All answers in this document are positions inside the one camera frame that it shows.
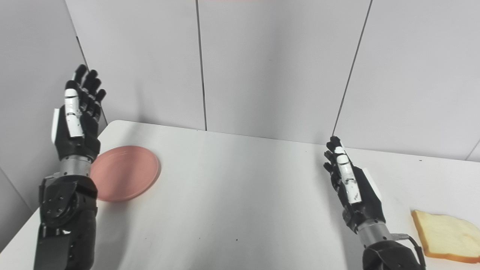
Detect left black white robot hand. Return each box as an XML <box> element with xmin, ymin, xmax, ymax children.
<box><xmin>51</xmin><ymin>64</ymin><xmax>107</xmax><ymax>162</ymax></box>

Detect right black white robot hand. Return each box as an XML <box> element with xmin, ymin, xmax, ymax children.
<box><xmin>323</xmin><ymin>136</ymin><xmax>387</xmax><ymax>234</ymax></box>

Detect pink round plate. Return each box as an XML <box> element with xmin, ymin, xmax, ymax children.
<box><xmin>90</xmin><ymin>145</ymin><xmax>161</xmax><ymax>203</ymax></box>

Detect slice of bread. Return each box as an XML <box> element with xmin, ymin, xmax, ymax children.
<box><xmin>411</xmin><ymin>210</ymin><xmax>480</xmax><ymax>264</ymax></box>

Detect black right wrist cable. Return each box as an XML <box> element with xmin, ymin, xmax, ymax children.
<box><xmin>392</xmin><ymin>233</ymin><xmax>426</xmax><ymax>269</ymax></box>

